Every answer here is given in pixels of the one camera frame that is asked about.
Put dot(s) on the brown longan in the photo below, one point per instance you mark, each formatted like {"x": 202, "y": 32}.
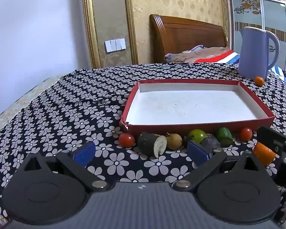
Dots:
{"x": 174, "y": 142}

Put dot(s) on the red cardboard tray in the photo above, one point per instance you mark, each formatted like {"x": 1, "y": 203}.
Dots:
{"x": 193, "y": 102}

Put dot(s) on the orange tangerine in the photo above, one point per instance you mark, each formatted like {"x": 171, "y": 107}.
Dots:
{"x": 263, "y": 153}

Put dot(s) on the green tomato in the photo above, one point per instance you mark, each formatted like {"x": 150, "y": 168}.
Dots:
{"x": 196, "y": 135}

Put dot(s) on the blue striped bedsheet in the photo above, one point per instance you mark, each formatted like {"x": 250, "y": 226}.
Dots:
{"x": 283, "y": 74}

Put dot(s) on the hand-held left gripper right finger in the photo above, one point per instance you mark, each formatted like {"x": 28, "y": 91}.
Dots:
{"x": 197, "y": 153}

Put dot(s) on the white wall switch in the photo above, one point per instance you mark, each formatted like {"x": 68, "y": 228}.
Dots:
{"x": 114, "y": 45}

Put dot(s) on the red cherry tomato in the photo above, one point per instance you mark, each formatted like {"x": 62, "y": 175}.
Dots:
{"x": 246, "y": 133}
{"x": 126, "y": 140}

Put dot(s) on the beige textured cloth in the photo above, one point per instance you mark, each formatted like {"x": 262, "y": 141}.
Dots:
{"x": 16, "y": 102}

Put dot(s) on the small orange kumquat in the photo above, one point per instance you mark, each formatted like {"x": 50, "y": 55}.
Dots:
{"x": 259, "y": 81}

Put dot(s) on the wooden headboard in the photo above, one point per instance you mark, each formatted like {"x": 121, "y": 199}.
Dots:
{"x": 186, "y": 38}

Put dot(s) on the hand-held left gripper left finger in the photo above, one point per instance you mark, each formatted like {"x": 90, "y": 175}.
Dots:
{"x": 84, "y": 155}

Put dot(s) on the brown striped blanket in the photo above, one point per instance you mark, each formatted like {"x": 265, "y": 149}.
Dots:
{"x": 205, "y": 54}

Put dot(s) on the blue pitcher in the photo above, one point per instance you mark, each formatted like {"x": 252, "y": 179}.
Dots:
{"x": 252, "y": 52}

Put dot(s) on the black floral tablecloth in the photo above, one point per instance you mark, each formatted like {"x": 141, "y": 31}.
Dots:
{"x": 62, "y": 114}

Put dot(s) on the gold wall moulding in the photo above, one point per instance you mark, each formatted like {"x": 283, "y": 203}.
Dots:
{"x": 130, "y": 23}
{"x": 90, "y": 28}

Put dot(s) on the green cucumber piece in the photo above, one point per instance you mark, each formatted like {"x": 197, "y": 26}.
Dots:
{"x": 224, "y": 137}

